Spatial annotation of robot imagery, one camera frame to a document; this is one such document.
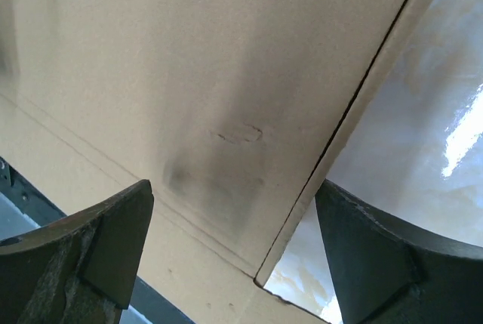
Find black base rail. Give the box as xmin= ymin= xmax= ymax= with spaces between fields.
xmin=1 ymin=159 xmax=192 ymax=324

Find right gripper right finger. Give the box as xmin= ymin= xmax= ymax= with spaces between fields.
xmin=315 ymin=180 xmax=482 ymax=323

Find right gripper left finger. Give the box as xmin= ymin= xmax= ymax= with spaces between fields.
xmin=1 ymin=180 xmax=153 ymax=323

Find brown cardboard box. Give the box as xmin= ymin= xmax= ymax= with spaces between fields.
xmin=1 ymin=0 xmax=430 ymax=323

